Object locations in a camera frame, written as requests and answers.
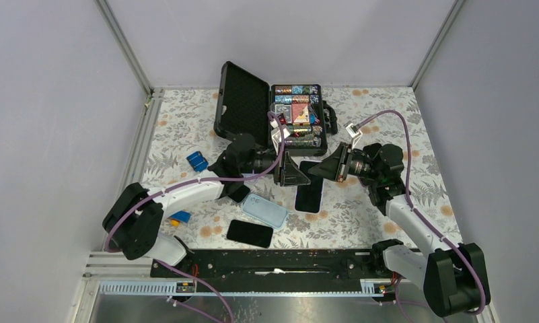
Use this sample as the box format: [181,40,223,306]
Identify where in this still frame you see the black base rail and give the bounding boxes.
[150,249,397,295]

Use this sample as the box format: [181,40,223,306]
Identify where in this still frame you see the black poker chip case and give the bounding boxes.
[214,61,338,157]

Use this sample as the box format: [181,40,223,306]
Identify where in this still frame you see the colourful toy brick stack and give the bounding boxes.
[168,211,191,227]

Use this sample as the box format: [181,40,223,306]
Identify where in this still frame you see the blue toy car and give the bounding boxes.
[186,151,209,172]

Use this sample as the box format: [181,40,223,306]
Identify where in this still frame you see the bare dark blue phone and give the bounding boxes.
[228,185,251,203]

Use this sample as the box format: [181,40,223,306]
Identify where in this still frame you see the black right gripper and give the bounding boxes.
[308,142,382,183]

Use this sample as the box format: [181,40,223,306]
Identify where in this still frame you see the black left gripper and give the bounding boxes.
[240,143,311,186]

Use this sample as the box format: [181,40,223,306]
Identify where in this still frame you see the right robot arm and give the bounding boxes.
[308,143,491,318]

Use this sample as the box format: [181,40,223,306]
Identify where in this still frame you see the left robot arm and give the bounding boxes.
[102,134,310,277]

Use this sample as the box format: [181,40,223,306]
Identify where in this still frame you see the red playing card box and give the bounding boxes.
[291,103,310,124]

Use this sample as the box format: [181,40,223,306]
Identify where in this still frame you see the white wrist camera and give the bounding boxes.
[270,126,291,153]
[344,122,363,149]

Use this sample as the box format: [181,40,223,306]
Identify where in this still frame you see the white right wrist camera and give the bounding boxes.
[344,122,363,149]

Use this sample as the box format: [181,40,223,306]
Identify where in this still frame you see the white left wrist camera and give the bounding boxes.
[270,126,291,153]

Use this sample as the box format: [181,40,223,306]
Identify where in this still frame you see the phone in light blue case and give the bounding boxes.
[242,194,289,229]

